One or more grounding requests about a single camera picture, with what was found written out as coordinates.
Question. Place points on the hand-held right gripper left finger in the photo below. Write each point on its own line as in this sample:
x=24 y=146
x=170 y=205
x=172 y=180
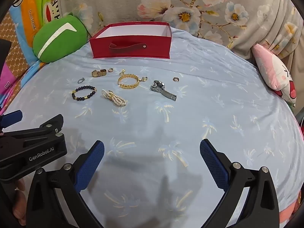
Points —
x=91 y=161

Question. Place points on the gold hoop earring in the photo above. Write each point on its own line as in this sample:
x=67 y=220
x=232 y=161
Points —
x=173 y=79

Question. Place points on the pink cloth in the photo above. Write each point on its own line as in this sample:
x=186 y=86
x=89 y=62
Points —
x=291 y=213

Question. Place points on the person's left hand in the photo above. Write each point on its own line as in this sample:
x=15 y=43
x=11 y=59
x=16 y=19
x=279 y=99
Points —
x=20 y=206

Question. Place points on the silver wristwatch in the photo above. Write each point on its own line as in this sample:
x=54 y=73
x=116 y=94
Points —
x=158 y=85

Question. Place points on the light blue palm-print bedsheet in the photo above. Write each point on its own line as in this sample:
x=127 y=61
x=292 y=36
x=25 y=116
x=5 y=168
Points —
x=166 y=123

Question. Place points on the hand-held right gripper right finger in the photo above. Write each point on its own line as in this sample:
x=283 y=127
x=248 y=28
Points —
x=211 y=161

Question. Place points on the dark object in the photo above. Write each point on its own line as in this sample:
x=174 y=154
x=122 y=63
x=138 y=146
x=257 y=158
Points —
x=4 y=49

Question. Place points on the pink cartoon cushion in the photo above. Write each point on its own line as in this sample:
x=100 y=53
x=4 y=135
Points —
x=273 y=71

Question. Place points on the colourful cartoon printed blanket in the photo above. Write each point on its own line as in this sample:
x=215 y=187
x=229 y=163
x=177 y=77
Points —
x=30 y=9

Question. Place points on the gold pendant earring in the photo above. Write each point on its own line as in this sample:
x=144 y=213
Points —
x=122 y=73

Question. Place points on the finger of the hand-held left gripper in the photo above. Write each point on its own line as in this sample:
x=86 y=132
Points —
x=11 y=118
x=45 y=127

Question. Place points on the green round cushion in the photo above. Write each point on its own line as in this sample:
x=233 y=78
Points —
x=59 y=42

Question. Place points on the gold wristwatch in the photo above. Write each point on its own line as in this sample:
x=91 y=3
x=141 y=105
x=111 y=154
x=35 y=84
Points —
x=95 y=73

